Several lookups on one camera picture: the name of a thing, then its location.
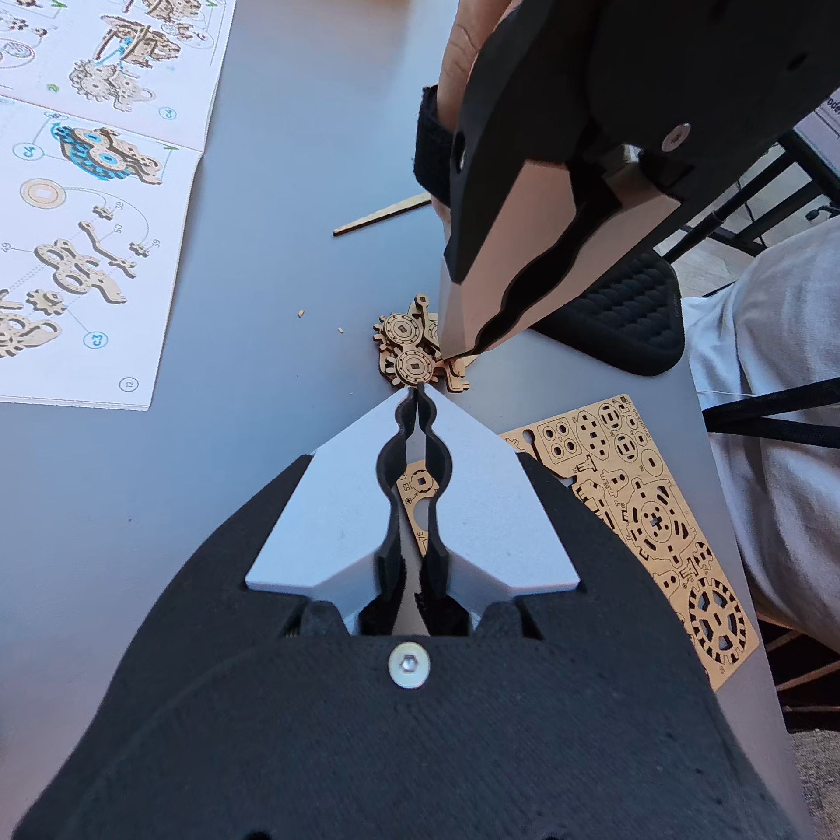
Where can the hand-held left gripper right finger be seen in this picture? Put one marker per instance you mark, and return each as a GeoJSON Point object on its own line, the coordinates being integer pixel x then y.
{"type": "Point", "coordinates": [512, 525]}

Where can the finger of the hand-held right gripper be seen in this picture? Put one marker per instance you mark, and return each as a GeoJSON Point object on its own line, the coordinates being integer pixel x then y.
{"type": "Point", "coordinates": [505, 249]}
{"type": "Point", "coordinates": [590, 262]}

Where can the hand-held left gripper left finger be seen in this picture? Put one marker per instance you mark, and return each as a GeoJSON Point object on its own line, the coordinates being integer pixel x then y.
{"type": "Point", "coordinates": [321, 525]}

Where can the wooden gear assembly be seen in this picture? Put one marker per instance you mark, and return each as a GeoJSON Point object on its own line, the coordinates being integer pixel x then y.
{"type": "Point", "coordinates": [413, 364]}

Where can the grey desk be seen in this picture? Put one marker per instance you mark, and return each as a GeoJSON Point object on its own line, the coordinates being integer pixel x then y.
{"type": "Point", "coordinates": [262, 262]}

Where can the person's right hand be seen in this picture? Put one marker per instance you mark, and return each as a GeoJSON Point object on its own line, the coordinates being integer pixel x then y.
{"type": "Point", "coordinates": [469, 33]}

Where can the black mesh wrist rest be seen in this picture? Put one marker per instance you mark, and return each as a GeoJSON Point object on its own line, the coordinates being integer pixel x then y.
{"type": "Point", "coordinates": [623, 315]}

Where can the laser-cut wooden parts sheet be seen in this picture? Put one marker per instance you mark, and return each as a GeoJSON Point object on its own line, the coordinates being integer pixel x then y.
{"type": "Point", "coordinates": [518, 441]}

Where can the thin wooden stick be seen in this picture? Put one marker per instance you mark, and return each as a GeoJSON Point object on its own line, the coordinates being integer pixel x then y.
{"type": "Point", "coordinates": [380, 215]}

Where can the black metal stand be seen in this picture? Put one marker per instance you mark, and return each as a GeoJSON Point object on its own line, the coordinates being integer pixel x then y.
{"type": "Point", "coordinates": [804, 161]}

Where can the person's pale clothing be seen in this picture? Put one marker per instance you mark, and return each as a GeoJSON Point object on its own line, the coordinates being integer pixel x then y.
{"type": "Point", "coordinates": [774, 328]}

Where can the white instruction booklet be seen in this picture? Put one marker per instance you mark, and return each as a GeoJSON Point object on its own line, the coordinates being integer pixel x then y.
{"type": "Point", "coordinates": [151, 295]}

